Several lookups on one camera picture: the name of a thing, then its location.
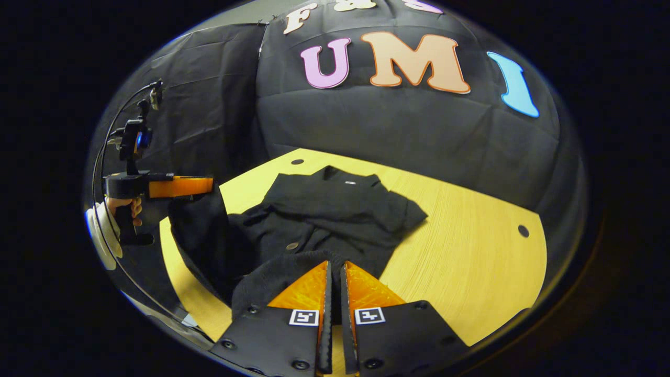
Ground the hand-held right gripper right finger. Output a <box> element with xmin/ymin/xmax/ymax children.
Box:
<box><xmin>340</xmin><ymin>261</ymin><xmax>469</xmax><ymax>376</ymax></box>

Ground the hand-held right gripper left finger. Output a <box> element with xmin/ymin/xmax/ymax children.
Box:
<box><xmin>212</xmin><ymin>261</ymin><xmax>333</xmax><ymax>376</ymax></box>

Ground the black garment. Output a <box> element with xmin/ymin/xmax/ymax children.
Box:
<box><xmin>167</xmin><ymin>165</ymin><xmax>429</xmax><ymax>320</ymax></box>

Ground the thin black cable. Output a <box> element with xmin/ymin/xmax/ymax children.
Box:
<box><xmin>91</xmin><ymin>81</ymin><xmax>210</xmax><ymax>341</ymax></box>

